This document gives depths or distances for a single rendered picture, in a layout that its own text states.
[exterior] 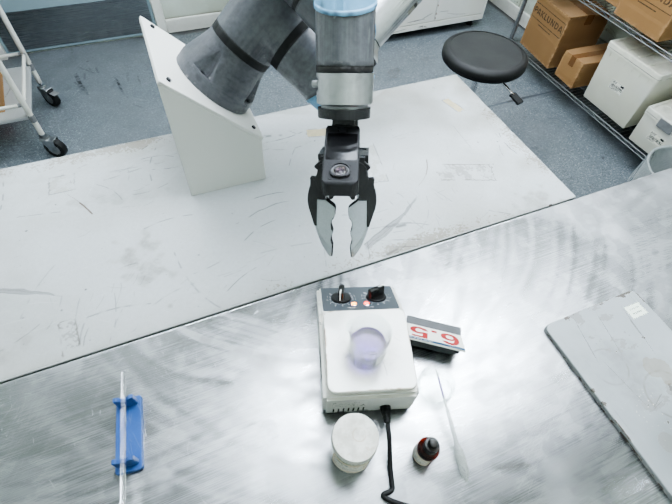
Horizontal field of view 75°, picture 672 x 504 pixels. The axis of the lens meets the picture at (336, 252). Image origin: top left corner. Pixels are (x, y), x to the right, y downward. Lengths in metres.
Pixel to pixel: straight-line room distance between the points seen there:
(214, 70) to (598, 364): 0.79
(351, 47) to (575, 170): 2.19
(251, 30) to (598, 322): 0.75
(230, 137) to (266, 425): 0.50
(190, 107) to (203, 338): 0.38
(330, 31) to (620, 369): 0.66
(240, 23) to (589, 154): 2.29
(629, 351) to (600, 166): 1.99
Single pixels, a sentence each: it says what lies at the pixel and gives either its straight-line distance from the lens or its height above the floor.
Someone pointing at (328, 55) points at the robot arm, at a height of 1.26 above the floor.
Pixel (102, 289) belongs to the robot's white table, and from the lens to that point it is 0.84.
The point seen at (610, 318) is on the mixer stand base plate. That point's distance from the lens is 0.88.
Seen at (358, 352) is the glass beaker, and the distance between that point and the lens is 0.56.
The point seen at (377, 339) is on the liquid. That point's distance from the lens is 0.59.
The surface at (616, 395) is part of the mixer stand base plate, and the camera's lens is 0.81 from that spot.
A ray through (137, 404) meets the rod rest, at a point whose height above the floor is 0.91.
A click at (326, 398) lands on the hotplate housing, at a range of 0.62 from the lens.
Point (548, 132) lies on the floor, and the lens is 2.86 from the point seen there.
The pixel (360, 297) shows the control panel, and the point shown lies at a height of 0.95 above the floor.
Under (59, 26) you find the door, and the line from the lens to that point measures 3.44.
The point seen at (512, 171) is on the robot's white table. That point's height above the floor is 0.90.
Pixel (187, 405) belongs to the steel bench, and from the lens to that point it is 0.70.
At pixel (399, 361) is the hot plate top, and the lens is 0.62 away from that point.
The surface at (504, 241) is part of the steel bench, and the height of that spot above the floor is 0.90.
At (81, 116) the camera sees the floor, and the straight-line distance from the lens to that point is 2.86.
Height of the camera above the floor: 1.55
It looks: 54 degrees down
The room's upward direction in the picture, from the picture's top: 5 degrees clockwise
